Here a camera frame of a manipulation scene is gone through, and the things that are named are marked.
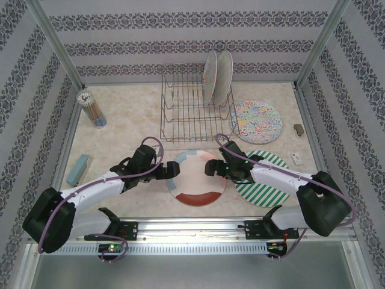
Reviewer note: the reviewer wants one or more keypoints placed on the green white striped plate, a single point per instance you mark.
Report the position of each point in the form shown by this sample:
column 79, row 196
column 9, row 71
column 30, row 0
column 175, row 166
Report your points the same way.
column 267, row 192

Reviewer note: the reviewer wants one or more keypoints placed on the pastel blue pink brown plate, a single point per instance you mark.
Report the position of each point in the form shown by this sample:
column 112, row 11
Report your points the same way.
column 195, row 186

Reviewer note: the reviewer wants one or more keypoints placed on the colourful squiggle pattern plate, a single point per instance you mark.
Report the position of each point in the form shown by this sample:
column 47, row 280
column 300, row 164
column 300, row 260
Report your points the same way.
column 261, row 120
column 210, row 75

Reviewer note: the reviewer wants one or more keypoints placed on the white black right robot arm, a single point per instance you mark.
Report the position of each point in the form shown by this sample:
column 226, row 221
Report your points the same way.
column 276, row 177

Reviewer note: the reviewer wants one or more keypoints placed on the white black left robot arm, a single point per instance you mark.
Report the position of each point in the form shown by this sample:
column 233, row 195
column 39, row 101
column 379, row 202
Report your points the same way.
column 90, row 189

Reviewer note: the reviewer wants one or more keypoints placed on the clear cup of pencils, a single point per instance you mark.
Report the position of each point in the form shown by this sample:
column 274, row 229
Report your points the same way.
column 94, row 114

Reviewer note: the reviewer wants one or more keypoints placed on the small olive green tool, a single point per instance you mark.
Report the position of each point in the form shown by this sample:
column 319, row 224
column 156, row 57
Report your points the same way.
column 298, row 129

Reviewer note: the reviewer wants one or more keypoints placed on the small green-lit control board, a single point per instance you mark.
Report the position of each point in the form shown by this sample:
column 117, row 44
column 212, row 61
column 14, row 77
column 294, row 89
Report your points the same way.
column 275, row 247
column 112, row 248

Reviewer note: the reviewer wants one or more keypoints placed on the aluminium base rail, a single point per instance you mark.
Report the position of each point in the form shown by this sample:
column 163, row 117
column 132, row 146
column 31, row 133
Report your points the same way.
column 192, row 228

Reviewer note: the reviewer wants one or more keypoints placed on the aluminium table side rail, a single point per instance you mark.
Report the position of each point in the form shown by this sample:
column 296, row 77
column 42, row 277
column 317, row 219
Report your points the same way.
column 310, row 132
column 68, row 138

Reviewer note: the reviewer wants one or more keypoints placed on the aluminium frame post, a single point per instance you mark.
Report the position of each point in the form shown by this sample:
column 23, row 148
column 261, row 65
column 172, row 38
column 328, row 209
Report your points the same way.
column 58, row 45
column 321, row 45

